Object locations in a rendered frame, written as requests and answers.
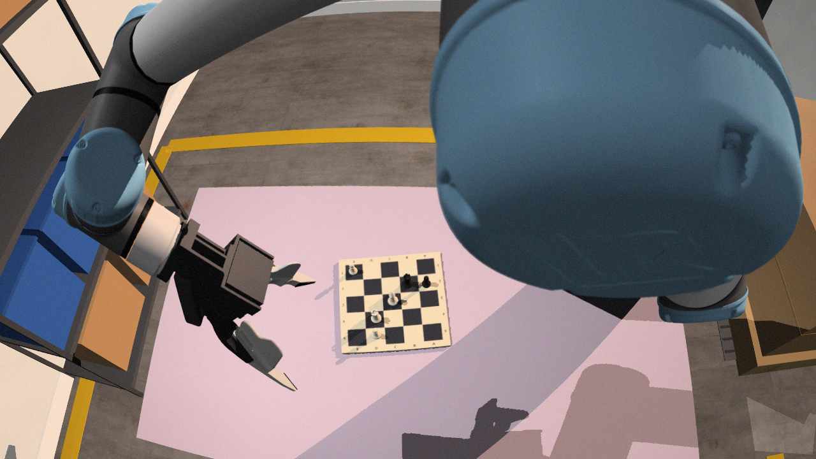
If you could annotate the chessboard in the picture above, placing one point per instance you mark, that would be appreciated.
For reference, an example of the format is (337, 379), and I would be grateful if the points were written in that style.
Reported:
(418, 321)

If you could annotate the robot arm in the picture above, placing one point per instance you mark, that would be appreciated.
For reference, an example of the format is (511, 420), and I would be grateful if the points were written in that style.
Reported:
(613, 148)

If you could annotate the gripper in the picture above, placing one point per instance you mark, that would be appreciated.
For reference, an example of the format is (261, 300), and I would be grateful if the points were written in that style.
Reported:
(241, 269)

